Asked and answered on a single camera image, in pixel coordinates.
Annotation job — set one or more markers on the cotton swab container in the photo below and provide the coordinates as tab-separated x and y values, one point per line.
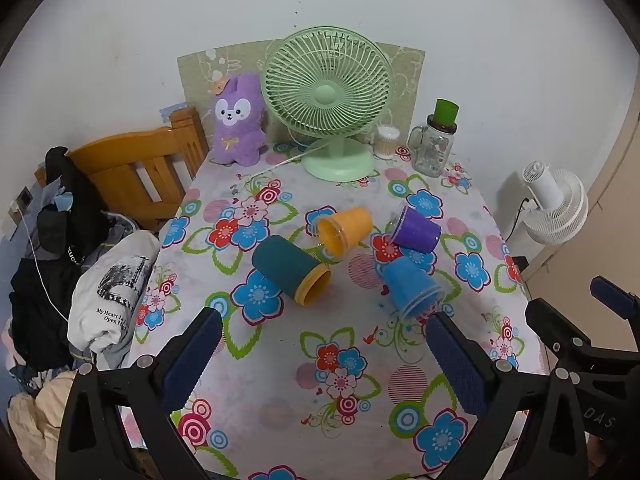
386	142

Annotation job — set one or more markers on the black garment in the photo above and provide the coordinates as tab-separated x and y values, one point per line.
37	310

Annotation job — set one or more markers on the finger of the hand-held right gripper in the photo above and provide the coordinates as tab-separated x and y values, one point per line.
614	297
555	325

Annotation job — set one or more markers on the wooden chair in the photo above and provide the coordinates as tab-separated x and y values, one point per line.
125	152

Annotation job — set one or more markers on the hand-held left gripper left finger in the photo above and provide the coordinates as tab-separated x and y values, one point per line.
192	357

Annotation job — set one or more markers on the white fan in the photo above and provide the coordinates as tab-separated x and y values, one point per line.
552	195

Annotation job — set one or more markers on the green desk fan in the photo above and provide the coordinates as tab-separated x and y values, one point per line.
325	95

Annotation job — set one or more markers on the teal cup with yellow lining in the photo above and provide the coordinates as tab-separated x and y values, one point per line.
282	265

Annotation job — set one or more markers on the floral tablecloth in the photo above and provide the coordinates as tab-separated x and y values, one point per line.
300	385

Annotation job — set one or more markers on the blue cup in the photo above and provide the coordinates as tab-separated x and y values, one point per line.
407	282

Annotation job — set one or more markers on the white printed shirt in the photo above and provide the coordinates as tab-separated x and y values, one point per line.
112	290

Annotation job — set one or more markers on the beige cloth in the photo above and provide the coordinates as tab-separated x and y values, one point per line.
37	420

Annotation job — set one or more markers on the purple cup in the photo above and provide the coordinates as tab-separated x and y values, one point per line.
417	232

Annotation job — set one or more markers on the wall outlet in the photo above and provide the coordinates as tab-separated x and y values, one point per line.
23	198

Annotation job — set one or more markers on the glass mug jar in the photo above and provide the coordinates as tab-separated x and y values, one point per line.
432	155

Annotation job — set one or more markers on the green cup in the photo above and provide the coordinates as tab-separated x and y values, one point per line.
445	112

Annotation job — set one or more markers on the purple plush toy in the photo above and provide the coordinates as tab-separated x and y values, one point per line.
235	127

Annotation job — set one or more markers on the black jacket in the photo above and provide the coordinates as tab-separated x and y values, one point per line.
70	210

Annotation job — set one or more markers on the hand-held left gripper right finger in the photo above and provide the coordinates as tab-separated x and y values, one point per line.
457	365

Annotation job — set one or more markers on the wooden door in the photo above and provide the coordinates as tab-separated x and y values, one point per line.
615	230

